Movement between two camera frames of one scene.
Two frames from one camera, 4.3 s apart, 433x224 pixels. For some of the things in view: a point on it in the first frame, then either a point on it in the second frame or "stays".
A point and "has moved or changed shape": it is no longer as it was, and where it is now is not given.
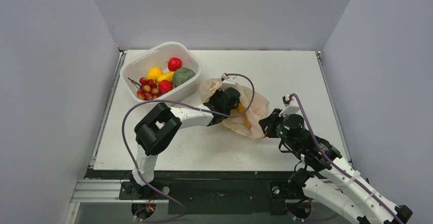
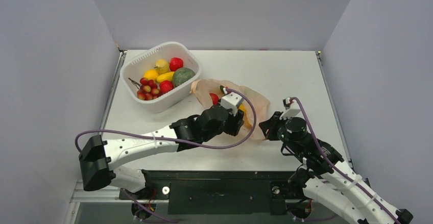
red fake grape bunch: x=148 y=89 stays
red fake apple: x=173 y=64 stays
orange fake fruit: x=247 y=122 stays
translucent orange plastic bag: x=245 y=120 has moved or changed shape
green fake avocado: x=181 y=75 stays
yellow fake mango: x=168 y=76 stays
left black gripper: x=219 y=92 → x=235 y=122
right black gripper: x=269 y=124 stays
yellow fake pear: x=241 y=108 has moved or changed shape
